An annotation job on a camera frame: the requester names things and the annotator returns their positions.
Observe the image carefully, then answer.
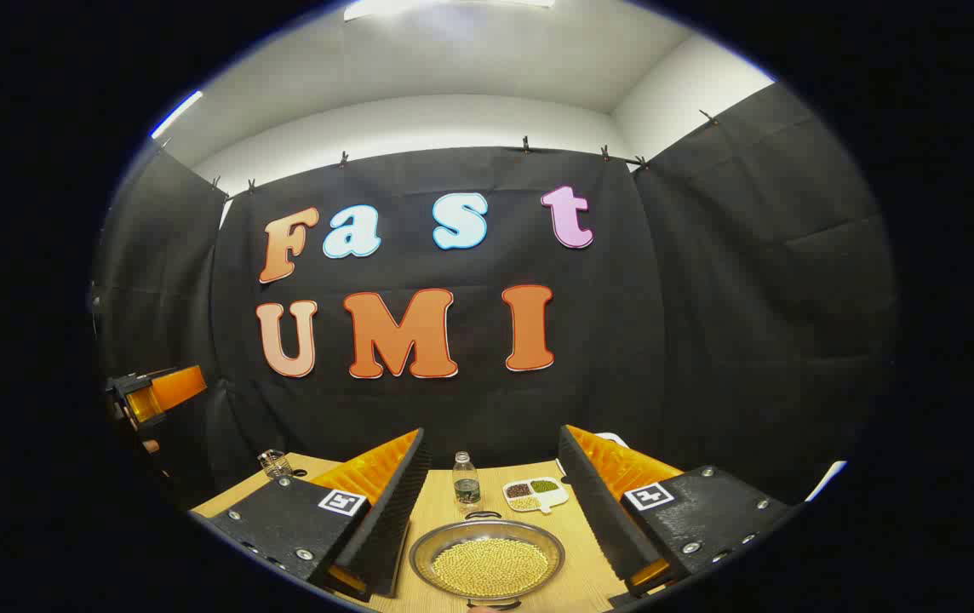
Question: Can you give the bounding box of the pile of yellow soybeans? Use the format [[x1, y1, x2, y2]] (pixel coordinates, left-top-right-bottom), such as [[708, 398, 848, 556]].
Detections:
[[432, 538, 550, 597]]

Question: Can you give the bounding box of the black backdrop cloth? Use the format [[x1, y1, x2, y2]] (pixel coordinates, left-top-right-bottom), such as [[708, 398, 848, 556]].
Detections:
[[91, 81, 897, 512]]

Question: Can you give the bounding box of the ceiling light panel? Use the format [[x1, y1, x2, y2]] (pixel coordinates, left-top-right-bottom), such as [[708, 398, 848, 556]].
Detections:
[[151, 89, 204, 140], [342, 0, 556, 22]]

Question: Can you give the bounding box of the row of black cloth clips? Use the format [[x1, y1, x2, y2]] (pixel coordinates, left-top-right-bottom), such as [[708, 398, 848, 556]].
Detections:
[[159, 109, 719, 192]]

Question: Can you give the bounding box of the clear plastic water bottle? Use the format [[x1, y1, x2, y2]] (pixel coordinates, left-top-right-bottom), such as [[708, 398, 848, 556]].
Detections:
[[452, 451, 481, 513]]

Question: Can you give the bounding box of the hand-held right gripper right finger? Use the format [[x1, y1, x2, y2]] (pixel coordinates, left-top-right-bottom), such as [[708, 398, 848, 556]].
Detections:
[[557, 425, 799, 601]]

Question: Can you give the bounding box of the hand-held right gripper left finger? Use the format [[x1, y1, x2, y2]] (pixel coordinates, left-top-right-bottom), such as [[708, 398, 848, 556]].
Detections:
[[193, 428, 433, 601]]

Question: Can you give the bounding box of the steel pot with black handles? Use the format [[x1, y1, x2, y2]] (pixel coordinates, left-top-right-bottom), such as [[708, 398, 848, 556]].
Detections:
[[408, 511, 566, 610]]

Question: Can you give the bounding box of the white divided plate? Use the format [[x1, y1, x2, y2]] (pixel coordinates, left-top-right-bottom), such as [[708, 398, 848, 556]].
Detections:
[[502, 477, 570, 514]]

